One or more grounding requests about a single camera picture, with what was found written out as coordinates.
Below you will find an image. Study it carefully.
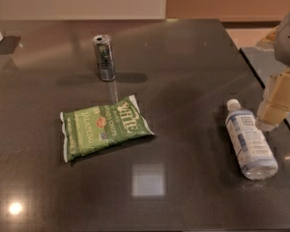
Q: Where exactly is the dark side table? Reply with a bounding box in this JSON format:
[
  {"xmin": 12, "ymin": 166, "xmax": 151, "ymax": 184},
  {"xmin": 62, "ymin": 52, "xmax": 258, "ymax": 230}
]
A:
[{"xmin": 239, "ymin": 45, "xmax": 290, "ymax": 143}]

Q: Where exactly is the green jalapeno chips bag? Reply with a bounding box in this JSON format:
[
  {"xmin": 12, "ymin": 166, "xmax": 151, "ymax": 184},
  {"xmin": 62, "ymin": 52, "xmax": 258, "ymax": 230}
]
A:
[{"xmin": 60, "ymin": 95, "xmax": 154, "ymax": 162}]

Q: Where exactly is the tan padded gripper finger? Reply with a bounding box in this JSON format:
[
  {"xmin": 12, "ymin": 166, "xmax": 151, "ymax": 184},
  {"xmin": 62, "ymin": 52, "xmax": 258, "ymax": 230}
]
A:
[{"xmin": 255, "ymin": 67, "xmax": 290, "ymax": 131}]

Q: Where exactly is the silver redbull can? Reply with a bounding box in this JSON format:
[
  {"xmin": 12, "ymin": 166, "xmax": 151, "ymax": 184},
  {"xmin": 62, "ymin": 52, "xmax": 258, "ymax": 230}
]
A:
[{"xmin": 93, "ymin": 35, "xmax": 116, "ymax": 81}]

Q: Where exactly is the clear blue-label plastic bottle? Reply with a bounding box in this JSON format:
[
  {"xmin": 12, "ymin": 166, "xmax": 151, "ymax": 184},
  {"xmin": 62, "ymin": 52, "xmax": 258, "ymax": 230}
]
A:
[{"xmin": 225, "ymin": 99, "xmax": 278, "ymax": 180}]

